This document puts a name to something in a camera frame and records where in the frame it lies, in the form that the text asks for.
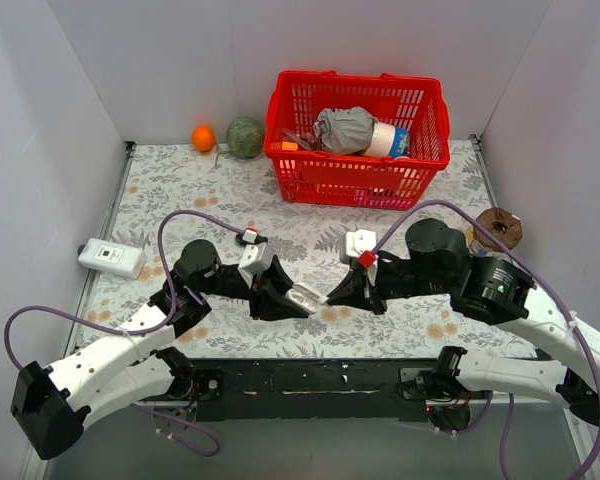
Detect white earbud charging case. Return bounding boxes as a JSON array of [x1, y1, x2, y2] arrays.
[[285, 283, 323, 315]]

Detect black earbud charging case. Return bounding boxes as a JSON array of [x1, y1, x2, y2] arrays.
[[235, 232, 256, 246]]

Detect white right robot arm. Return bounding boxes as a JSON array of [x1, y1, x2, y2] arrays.
[[326, 219, 600, 426]]

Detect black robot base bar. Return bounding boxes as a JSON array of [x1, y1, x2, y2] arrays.
[[149, 357, 474, 431]]

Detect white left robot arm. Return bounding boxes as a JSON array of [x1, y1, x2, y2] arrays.
[[11, 239, 315, 460]]

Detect jar with brown lid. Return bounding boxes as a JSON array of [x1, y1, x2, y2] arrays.
[[466, 207, 523, 259]]

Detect red plastic shopping basket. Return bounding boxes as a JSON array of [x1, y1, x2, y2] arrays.
[[264, 71, 450, 210]]

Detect pink blue cup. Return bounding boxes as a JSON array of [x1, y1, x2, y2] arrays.
[[362, 122, 411, 158]]

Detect orange item in basket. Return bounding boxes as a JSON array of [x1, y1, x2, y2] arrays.
[[281, 141, 298, 151]]

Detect grey crumpled bag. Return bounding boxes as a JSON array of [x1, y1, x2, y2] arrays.
[[313, 107, 378, 155]]

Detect green melon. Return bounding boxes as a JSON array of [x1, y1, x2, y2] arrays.
[[226, 117, 265, 159]]

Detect orange fruit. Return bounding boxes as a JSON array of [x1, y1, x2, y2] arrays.
[[191, 125, 217, 153]]

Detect white rectangular device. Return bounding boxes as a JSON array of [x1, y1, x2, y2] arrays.
[[78, 238, 147, 279]]

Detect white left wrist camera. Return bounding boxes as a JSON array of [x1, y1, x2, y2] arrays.
[[238, 227, 274, 287]]

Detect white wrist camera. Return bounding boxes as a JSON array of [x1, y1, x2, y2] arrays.
[[238, 227, 274, 287], [339, 229, 378, 274]]

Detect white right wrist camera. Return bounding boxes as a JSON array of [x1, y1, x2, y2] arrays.
[[339, 229, 378, 274]]

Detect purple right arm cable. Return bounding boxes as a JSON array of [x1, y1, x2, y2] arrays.
[[372, 199, 600, 480]]

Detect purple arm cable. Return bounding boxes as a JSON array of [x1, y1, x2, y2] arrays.
[[372, 199, 600, 480], [3, 209, 249, 459]]

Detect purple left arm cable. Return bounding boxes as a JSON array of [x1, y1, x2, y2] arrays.
[[3, 209, 249, 459]]

